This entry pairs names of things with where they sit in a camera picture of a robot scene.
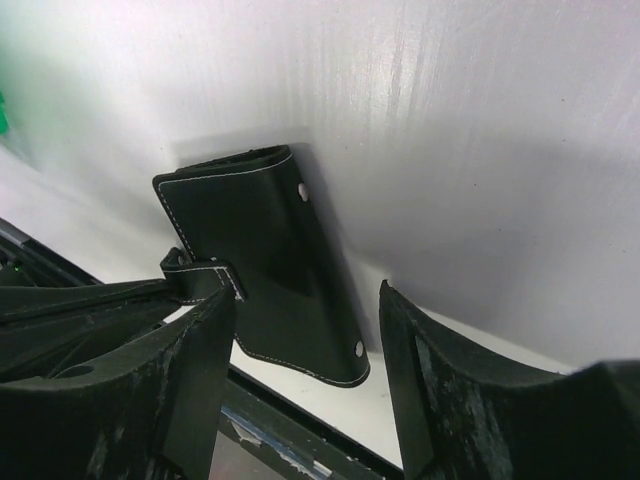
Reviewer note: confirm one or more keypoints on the green plastic bin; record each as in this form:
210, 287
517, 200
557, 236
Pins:
4, 123

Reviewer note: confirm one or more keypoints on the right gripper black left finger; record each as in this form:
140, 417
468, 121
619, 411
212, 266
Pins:
148, 409

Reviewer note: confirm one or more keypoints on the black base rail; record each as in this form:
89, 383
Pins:
269, 428

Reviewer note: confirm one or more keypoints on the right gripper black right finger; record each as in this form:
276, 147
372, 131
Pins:
463, 411

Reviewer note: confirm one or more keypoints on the black leather card holder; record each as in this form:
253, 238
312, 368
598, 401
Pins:
249, 216

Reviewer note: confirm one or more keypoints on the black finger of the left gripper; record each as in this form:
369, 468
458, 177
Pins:
47, 330

